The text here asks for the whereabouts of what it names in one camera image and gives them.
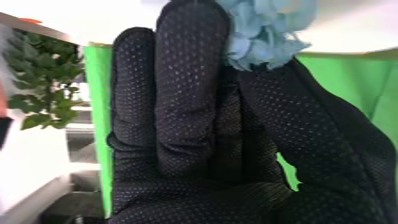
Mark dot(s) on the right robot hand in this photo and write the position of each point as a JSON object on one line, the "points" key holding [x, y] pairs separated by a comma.
{"points": [[196, 150]]}

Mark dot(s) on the green leafy plant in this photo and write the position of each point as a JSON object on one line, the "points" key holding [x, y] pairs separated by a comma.
{"points": [[47, 76]]}

